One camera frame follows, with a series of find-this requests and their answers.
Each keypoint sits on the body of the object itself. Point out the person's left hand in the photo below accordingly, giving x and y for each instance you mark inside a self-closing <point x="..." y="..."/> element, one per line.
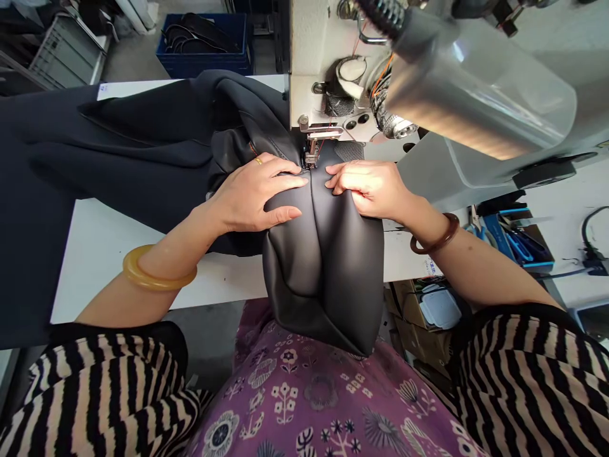
<point x="242" y="200"/>

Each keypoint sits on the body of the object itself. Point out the person's right hand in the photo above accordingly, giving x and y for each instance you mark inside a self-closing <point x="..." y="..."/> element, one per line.
<point x="376" y="183"/>

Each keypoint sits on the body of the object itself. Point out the black leather cover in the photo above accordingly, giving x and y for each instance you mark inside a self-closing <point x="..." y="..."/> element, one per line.
<point x="323" y="257"/>

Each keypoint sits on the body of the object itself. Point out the metal presser foot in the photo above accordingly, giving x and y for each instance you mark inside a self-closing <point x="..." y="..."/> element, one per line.
<point x="312" y="153"/>

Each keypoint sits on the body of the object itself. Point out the dark matte fabric sheet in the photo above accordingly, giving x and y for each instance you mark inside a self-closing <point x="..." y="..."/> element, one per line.
<point x="119" y="147"/>

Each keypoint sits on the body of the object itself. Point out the grey plastic container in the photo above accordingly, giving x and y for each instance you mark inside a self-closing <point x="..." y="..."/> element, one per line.
<point x="440" y="307"/>

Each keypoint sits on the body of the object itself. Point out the translucent gooseneck lamp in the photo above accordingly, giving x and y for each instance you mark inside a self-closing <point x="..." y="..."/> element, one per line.
<point x="476" y="85"/>

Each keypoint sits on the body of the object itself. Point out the blue crate of black pieces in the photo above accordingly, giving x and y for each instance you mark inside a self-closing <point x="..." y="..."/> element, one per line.
<point x="200" y="59"/>

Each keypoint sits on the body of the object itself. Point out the white industrial sewing machine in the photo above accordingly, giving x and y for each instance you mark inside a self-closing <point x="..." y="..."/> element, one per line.
<point x="314" y="47"/>

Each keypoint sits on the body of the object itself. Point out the blue tool box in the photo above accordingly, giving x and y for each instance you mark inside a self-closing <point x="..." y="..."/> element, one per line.
<point x="521" y="245"/>

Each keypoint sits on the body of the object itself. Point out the cardboard box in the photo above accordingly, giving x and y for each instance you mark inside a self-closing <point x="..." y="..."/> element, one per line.
<point x="418" y="343"/>

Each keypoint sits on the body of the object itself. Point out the black round base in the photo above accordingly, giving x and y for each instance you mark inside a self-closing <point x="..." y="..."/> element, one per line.
<point x="547" y="173"/>

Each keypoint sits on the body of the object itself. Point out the person's body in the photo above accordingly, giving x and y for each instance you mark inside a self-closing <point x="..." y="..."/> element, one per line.
<point x="309" y="404"/>

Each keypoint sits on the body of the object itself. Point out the grey plastic crate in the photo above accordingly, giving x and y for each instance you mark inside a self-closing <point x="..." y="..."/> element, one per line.
<point x="66" y="52"/>

